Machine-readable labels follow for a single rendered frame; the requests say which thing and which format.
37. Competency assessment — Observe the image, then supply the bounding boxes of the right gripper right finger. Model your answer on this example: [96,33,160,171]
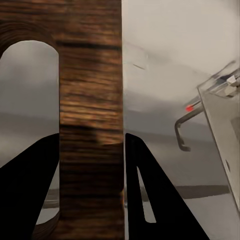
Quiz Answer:
[125,133,210,240]

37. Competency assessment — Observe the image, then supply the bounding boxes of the cutting board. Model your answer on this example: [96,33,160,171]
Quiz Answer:
[0,0,125,240]

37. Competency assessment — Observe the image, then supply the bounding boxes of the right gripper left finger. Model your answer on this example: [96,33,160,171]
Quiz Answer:
[0,133,59,240]

